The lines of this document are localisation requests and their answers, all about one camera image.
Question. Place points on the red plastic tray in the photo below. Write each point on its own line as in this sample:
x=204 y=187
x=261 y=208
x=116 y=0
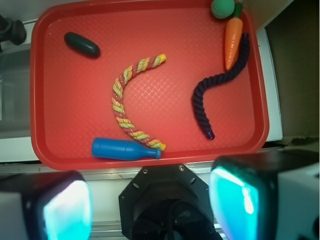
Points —
x=71 y=93

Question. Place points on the black clamp knob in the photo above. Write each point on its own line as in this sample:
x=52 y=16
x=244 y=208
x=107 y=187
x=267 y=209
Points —
x=12 y=30

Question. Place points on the blue plastic bottle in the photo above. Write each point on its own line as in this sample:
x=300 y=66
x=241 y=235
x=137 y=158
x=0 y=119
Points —
x=123 y=150

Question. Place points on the orange toy carrot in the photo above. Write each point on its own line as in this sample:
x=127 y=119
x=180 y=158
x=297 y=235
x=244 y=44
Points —
x=233 y=34

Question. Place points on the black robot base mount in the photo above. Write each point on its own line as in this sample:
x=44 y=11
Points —
x=167 y=202

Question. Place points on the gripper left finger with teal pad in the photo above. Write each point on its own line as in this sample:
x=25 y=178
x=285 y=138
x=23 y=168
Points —
x=45 y=206

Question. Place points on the dark green oval toy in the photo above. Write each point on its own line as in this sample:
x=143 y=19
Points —
x=82 y=44

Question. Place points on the green ball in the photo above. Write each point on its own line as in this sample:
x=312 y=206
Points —
x=222 y=9

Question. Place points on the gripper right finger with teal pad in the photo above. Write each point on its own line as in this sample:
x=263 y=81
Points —
x=271 y=195

